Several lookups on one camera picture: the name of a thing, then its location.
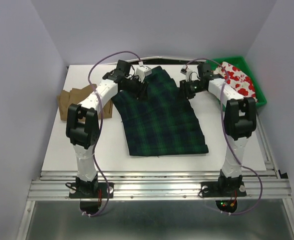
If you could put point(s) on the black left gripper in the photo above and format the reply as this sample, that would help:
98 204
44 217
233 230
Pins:
139 94

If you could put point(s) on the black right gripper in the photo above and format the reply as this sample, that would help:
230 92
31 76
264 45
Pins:
184 90

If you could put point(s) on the dark green plaid skirt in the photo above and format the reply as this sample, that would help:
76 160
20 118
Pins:
162 125

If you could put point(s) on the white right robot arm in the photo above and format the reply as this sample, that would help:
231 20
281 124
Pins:
238 116

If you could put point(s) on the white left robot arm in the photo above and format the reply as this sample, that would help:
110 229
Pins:
83 119

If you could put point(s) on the red floral white skirt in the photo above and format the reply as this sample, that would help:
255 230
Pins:
240 81

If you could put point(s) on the green plastic tray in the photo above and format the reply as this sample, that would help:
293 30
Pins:
242 64

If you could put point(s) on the folded tan skirt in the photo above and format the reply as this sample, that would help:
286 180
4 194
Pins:
75 96

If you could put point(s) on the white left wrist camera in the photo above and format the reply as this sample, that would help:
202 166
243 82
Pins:
142 72

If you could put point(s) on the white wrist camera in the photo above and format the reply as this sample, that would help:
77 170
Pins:
142 72
187 72

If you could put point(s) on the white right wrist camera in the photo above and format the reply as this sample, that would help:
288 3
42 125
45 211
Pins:
187 72

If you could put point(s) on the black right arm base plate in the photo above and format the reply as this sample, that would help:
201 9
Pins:
212 189

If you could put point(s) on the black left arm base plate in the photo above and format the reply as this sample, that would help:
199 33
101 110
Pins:
98 191

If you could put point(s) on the aluminium rail frame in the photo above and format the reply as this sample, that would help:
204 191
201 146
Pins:
157 185

